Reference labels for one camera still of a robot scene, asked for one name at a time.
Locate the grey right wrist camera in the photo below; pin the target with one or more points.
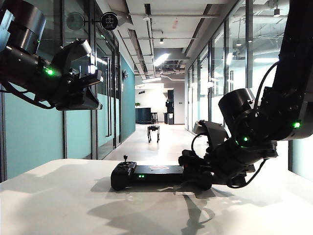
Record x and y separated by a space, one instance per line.
199 127

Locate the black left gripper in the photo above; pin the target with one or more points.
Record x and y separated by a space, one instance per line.
73 93

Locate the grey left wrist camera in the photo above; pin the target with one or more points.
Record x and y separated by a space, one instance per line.
83 47

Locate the dark wooden bar stool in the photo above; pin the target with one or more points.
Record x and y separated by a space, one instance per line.
154 117

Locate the tall black machine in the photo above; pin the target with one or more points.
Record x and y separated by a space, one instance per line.
170 107

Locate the black quadruped robot dog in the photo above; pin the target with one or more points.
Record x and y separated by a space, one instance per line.
153 129

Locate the small green potted plant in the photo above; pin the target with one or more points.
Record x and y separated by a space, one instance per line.
138 105

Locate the dark bar counter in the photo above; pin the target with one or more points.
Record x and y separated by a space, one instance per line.
143 115

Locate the black wall ornament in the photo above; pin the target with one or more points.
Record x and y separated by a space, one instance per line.
125 75

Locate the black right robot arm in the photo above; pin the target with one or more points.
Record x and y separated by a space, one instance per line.
293 73

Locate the black pendant lamp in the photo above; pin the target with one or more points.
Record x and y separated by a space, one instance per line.
276 12

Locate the black remote control with sticker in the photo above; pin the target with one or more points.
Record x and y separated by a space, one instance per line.
156 172

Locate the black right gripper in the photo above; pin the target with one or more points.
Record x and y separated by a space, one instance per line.
225 164

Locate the round black hanging sign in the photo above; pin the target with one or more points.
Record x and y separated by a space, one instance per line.
109 20

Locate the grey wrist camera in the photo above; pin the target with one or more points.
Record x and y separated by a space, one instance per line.
83 47
199 127

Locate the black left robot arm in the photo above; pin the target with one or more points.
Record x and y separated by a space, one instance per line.
22 56

